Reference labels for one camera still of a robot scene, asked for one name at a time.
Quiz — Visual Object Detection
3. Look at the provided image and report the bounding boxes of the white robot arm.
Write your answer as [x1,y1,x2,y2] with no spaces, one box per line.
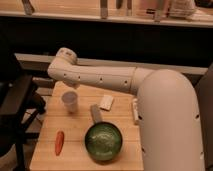
[48,48,205,171]

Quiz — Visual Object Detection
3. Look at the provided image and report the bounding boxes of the white ceramic cup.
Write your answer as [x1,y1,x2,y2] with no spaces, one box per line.
[61,91,78,113]

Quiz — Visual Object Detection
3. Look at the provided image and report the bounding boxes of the white eraser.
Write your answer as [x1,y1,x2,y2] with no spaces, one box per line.
[100,95,114,111]

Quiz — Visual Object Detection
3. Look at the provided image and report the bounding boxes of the orange carrot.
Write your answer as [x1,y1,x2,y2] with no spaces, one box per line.
[55,131,64,156]

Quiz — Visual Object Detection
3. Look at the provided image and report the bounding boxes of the black chair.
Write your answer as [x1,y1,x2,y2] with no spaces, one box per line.
[0,54,46,171]

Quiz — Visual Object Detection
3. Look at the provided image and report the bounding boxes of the white rectangular block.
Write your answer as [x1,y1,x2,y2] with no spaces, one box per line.
[132,98,139,125]

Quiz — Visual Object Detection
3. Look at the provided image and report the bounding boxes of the green pot with handle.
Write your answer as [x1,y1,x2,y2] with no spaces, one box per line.
[84,104,123,162]

